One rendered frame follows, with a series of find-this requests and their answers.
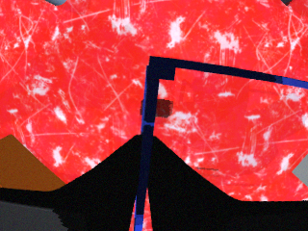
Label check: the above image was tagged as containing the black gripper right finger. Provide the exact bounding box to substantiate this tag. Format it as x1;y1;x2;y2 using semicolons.
147;136;308;231

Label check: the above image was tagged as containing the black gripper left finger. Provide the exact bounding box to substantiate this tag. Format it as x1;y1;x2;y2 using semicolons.
0;135;142;231

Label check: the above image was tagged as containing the grey box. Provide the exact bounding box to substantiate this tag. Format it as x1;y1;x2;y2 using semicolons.
293;154;308;188

